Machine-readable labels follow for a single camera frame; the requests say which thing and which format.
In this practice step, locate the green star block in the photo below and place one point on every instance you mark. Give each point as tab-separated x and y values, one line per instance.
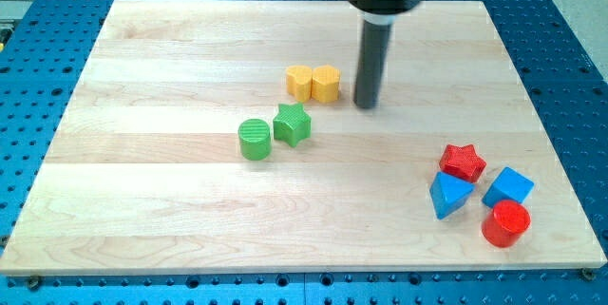
292	124

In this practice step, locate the yellow heart block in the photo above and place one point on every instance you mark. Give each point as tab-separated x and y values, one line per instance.
299	82

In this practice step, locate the red star block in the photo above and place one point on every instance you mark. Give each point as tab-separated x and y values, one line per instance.
462	162

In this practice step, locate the green cylinder block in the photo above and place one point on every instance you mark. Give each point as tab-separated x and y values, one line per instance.
254	139

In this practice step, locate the yellow hexagon block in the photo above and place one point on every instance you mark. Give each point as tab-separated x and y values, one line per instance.
325	84

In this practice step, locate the light wooden board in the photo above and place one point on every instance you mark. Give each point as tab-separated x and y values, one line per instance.
145	176

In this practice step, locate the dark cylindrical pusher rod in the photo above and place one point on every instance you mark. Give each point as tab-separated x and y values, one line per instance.
370	66

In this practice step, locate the blue triangle block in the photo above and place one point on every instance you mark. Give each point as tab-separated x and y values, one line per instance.
449	194

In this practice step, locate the blue cube block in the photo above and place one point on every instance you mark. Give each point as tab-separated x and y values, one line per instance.
508	185

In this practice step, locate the red cylinder block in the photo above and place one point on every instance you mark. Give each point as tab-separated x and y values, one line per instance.
505	223

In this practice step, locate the blue perforated table plate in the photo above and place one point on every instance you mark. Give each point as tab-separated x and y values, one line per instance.
48	49

